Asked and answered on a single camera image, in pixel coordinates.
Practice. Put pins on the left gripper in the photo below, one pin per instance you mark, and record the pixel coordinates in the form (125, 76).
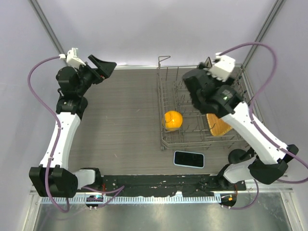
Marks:
(103, 70)

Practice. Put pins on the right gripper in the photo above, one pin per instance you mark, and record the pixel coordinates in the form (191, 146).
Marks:
(220, 83)

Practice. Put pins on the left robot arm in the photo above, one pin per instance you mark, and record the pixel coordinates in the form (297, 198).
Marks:
(52, 177)

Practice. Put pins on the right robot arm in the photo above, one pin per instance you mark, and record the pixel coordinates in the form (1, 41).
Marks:
(212, 96)

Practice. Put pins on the phone in light blue case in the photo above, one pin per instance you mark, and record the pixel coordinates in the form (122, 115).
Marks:
(189, 159)

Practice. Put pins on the floral square plate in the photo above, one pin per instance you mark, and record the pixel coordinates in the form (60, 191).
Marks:
(208, 63)

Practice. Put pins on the yellow bowl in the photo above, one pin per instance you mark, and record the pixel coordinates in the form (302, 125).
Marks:
(172, 120)

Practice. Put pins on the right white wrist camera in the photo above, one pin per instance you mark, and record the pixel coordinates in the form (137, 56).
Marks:
(222, 67)

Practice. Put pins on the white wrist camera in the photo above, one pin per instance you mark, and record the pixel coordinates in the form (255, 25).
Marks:
(73, 57)
(222, 67)

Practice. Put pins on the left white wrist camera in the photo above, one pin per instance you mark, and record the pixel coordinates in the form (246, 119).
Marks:
(73, 57)

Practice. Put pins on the grey wire dish rack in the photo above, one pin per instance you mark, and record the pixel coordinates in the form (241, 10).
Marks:
(195, 131)

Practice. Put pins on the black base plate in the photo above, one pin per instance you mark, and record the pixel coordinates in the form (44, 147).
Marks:
(191, 185)

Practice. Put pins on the white cable duct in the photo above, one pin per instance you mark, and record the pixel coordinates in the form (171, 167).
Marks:
(177, 199)

